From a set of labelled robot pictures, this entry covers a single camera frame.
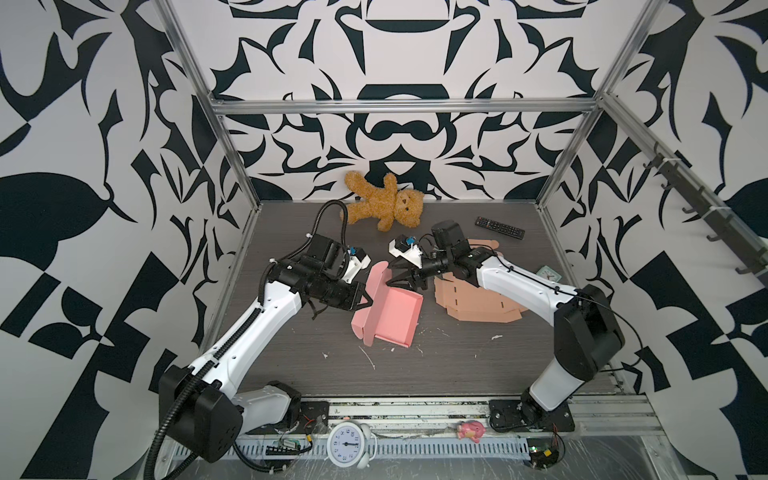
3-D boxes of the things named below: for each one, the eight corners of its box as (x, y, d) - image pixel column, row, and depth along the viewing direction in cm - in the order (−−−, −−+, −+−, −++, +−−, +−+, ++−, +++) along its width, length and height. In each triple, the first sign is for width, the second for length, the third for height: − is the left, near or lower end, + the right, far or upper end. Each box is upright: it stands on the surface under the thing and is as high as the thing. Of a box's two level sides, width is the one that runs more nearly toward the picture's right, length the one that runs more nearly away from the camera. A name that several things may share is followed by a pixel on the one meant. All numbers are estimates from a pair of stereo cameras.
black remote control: (473, 225, 117) (475, 219, 114) (475, 219, 119) (477, 214, 116) (521, 241, 112) (524, 236, 110) (523, 235, 114) (525, 230, 111)
